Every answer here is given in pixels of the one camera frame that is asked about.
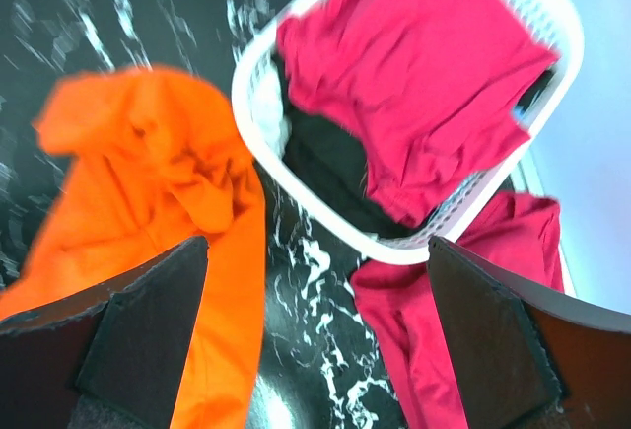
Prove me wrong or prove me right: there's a folded pink t shirt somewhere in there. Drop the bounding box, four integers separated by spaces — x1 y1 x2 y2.
351 191 564 428

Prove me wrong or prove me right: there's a pink t shirt in basket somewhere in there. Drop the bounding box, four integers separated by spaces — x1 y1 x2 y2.
276 0 558 227

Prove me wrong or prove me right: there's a white garment in basket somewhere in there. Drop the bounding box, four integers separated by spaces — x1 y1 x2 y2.
252 66 291 158

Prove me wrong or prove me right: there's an orange t shirt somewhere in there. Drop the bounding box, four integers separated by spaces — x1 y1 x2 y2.
1 66 266 428

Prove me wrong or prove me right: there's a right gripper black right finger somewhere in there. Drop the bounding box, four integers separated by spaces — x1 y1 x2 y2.
428 237 630 428

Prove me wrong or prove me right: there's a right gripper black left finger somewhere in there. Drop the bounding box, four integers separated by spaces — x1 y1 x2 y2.
1 237 208 428

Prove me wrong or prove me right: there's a black garment in basket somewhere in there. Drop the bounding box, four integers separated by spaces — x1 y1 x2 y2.
271 53 419 239

